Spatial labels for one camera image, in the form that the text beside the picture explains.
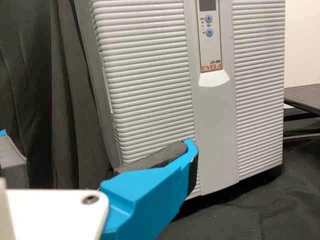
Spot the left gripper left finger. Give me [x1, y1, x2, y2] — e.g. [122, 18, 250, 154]
[0, 128, 29, 189]

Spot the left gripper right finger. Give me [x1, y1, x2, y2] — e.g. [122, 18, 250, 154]
[99, 139, 200, 240]

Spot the incubator door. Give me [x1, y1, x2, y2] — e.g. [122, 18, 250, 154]
[89, 0, 288, 198]

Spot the white incubator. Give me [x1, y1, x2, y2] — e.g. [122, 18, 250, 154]
[71, 0, 121, 176]

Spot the black platform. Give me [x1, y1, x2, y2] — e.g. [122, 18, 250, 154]
[283, 83, 320, 140]

